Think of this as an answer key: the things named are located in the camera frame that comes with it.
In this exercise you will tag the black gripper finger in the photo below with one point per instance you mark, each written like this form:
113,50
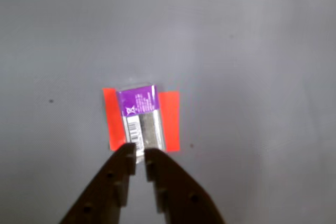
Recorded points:
105,192
181,197

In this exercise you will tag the purple silver nine-volt battery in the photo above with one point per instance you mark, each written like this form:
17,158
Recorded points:
139,103

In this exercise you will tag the red tape patch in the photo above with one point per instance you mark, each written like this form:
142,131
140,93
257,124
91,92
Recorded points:
169,121

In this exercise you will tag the grey rubber mat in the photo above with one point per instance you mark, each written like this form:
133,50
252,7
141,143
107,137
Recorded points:
65,37

